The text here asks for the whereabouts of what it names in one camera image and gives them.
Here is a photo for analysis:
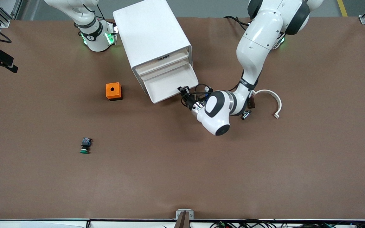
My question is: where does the white plastic drawer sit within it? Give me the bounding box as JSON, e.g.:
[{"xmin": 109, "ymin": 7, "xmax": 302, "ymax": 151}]
[{"xmin": 142, "ymin": 60, "xmax": 199, "ymax": 104}]

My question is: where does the green push button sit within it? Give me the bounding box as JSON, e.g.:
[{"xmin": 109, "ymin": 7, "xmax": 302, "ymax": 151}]
[{"xmin": 80, "ymin": 137, "xmax": 93, "ymax": 155}]

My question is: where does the white drawer with dark slot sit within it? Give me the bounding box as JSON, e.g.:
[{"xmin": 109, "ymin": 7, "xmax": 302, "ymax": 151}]
[{"xmin": 134, "ymin": 47, "xmax": 190, "ymax": 76}]

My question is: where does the white drawer cabinet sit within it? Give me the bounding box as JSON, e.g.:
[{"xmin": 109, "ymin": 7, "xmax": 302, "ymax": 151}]
[{"xmin": 112, "ymin": 0, "xmax": 193, "ymax": 95}]

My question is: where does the orange box with hole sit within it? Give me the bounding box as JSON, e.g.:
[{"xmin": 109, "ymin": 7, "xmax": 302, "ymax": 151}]
[{"xmin": 106, "ymin": 82, "xmax": 123, "ymax": 101}]

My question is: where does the white semicircular clamp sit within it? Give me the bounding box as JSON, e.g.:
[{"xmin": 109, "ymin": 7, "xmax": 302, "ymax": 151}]
[{"xmin": 253, "ymin": 89, "xmax": 282, "ymax": 119}]

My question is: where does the dark metal bar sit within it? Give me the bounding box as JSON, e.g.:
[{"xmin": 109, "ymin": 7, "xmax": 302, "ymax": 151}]
[{"xmin": 174, "ymin": 211, "xmax": 190, "ymax": 228}]

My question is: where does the black left arm base cable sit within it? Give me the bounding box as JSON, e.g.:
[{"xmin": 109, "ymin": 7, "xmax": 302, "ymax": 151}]
[{"xmin": 224, "ymin": 15, "xmax": 251, "ymax": 32}]

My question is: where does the grey mount bracket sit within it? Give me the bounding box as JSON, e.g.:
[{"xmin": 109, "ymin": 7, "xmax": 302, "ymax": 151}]
[{"xmin": 176, "ymin": 209, "xmax": 194, "ymax": 220}]

